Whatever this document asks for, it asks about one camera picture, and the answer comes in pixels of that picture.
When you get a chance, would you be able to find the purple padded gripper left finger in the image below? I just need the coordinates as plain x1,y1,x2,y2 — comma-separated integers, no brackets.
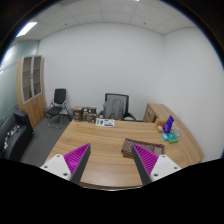
41,144,91,184

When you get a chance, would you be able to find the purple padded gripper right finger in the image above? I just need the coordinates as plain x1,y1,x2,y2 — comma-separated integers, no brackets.
132,145,180,185

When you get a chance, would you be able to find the wooden office desk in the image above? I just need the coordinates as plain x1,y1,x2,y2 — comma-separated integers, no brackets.
44,102,205,191

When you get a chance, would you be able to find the blue small box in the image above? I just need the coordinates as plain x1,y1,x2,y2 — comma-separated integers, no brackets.
161,134,168,141

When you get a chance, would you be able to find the green small box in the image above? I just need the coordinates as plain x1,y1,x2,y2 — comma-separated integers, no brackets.
167,133,179,143

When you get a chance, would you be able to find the purple standing box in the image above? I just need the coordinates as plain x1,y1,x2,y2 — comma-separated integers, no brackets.
163,115,174,133

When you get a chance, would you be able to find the orange small box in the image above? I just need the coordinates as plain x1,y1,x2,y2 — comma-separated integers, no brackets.
155,120,165,133

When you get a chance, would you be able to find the white and green paper box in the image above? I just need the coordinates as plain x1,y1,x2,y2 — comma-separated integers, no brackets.
96,118,115,127

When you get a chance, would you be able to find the wooden side cabinet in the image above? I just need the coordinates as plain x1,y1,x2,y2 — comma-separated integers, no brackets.
143,103,166,123

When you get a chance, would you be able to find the dark box with labels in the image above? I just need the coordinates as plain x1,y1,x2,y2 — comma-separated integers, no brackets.
82,107,97,123

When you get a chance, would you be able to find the brown cardboard box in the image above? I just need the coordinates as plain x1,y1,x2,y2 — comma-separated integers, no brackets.
73,106,83,121

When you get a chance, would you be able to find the black visitor chair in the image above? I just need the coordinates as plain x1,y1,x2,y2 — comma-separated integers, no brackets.
46,88,68,129

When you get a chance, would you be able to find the black leather sofa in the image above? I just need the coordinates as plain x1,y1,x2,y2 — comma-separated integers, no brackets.
0,111,34,161

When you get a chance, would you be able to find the grey backpack on chair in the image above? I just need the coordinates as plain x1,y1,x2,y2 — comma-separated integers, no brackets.
103,99,124,120

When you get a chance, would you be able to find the black mesh office chair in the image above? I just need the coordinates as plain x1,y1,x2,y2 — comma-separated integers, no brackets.
97,93,136,121

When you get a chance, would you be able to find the wooden cabinet with glass doors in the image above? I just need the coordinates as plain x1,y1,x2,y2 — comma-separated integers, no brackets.
16,55,45,127

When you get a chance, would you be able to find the ceiling fluorescent light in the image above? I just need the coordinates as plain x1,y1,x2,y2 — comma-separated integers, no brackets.
16,22,37,37

